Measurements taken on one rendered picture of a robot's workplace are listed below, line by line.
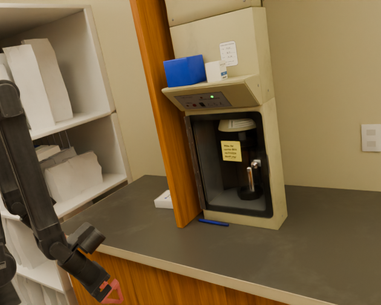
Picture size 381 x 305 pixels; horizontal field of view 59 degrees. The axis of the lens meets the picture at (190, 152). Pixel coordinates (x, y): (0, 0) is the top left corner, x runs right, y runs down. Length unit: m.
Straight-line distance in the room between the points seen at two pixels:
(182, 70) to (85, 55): 1.22
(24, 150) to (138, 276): 0.79
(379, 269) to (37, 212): 0.93
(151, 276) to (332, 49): 1.14
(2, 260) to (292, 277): 0.76
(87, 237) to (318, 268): 0.67
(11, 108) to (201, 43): 0.67
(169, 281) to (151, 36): 0.90
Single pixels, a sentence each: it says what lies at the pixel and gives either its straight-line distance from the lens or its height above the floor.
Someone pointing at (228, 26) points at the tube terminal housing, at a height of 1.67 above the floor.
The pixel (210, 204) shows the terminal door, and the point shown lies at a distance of 1.37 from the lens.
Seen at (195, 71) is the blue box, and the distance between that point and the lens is 1.15.
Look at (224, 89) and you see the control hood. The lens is 1.07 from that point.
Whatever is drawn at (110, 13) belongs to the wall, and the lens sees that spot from 2.08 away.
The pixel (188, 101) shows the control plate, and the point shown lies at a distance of 1.19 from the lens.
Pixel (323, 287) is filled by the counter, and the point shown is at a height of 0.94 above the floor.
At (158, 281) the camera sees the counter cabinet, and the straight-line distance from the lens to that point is 1.38.
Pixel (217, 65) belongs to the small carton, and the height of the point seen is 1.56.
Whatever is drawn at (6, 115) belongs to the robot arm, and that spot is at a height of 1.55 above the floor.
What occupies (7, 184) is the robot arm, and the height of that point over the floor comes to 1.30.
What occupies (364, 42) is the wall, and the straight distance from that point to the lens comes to 1.48.
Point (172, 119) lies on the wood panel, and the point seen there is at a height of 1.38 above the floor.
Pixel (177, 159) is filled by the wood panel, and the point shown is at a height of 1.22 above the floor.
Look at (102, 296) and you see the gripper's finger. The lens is 0.98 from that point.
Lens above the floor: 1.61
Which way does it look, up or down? 16 degrees down
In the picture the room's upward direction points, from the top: 11 degrees counter-clockwise
